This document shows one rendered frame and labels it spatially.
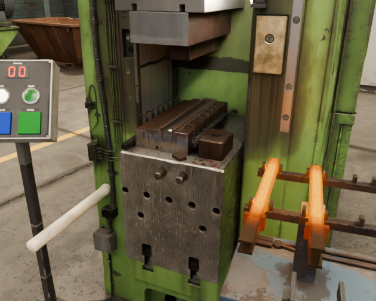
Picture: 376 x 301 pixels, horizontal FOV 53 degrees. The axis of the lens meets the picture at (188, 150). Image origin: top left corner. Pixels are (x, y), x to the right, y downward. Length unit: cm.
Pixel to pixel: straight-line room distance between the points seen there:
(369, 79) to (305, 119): 514
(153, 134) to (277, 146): 42
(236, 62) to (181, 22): 52
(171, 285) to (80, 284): 77
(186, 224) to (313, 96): 59
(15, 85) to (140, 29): 49
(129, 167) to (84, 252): 115
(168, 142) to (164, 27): 37
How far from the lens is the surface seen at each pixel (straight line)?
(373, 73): 638
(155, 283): 156
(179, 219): 133
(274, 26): 122
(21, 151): 158
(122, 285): 200
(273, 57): 123
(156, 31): 122
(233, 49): 163
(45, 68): 143
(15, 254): 251
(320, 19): 122
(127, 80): 147
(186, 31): 117
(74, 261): 234
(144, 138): 133
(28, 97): 142
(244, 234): 78
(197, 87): 172
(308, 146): 131
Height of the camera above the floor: 143
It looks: 23 degrees down
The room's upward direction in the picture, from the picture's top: straight up
